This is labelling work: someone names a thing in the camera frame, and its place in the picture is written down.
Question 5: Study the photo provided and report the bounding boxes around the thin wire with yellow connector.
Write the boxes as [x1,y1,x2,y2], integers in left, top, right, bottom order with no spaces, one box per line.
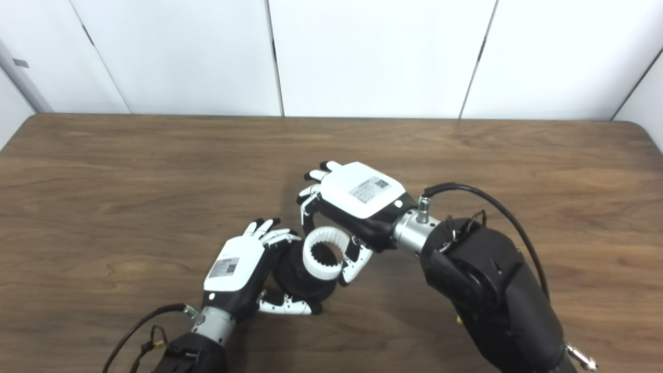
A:
[444,210,487,240]
[129,325,169,373]

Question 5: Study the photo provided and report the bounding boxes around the round black plastic part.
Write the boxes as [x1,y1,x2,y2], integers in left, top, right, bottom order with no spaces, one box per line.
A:
[272,241,336,304]

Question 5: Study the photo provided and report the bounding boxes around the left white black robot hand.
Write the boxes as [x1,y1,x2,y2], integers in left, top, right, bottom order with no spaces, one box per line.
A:
[203,218,323,324]

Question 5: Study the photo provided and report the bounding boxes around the grey partition post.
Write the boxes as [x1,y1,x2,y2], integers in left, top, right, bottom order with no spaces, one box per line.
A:
[0,39,54,113]

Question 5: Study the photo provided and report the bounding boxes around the white toothed plastic ring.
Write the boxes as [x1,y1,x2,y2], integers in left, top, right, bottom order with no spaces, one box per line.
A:
[302,226,347,281]

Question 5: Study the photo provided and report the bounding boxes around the thick black wrist cable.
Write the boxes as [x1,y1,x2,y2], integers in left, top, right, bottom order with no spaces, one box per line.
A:
[422,182,551,301]
[102,304,200,373]

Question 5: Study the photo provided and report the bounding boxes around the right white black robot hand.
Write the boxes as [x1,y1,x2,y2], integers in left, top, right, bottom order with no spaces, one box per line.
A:
[297,161,418,286]

